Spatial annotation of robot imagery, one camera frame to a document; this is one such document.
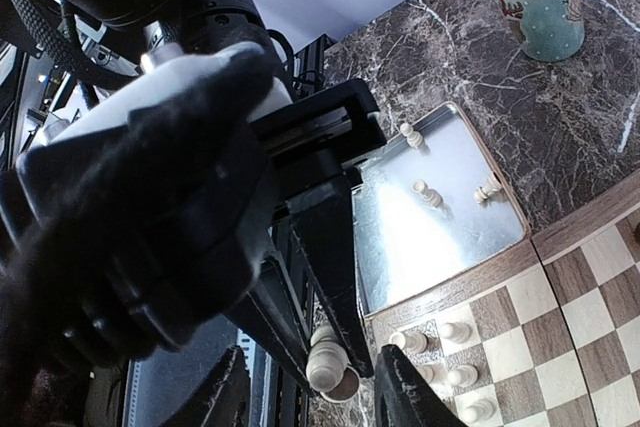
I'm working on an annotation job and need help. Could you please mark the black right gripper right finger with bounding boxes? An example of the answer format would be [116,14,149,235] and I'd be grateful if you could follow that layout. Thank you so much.
[374,344,465,427]

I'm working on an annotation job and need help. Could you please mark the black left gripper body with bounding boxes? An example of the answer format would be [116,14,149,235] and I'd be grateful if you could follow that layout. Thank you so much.
[1,42,384,362]

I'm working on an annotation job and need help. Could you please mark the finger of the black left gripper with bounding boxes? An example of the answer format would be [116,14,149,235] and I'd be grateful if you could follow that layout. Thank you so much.
[225,251,310,390]
[289,181,374,378]

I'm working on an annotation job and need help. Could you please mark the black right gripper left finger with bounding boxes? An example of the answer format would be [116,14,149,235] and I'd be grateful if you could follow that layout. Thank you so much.
[162,346,250,427]

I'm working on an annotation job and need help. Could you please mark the white chess bishop piece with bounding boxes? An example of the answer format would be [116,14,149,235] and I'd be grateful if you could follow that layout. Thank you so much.
[389,331,428,354]

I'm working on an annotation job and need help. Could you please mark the white chess pawn piece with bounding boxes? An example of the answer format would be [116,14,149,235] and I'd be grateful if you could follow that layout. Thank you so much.
[446,365,479,388]

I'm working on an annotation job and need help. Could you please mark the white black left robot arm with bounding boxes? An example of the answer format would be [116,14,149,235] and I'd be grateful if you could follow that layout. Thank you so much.
[1,0,384,393]

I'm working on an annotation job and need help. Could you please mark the white chess pieces in tray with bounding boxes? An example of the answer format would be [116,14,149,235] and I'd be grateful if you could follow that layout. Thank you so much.
[398,119,504,212]

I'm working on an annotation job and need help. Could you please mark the wooden chess board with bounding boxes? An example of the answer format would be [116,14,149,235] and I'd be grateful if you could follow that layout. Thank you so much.
[369,175,639,426]

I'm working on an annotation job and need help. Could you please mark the dark chess pieces row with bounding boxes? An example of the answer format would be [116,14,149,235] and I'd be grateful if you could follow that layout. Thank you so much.
[633,223,640,246]

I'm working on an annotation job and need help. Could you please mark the metal tray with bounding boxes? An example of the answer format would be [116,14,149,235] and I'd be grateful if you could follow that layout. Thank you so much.
[353,102,529,315]

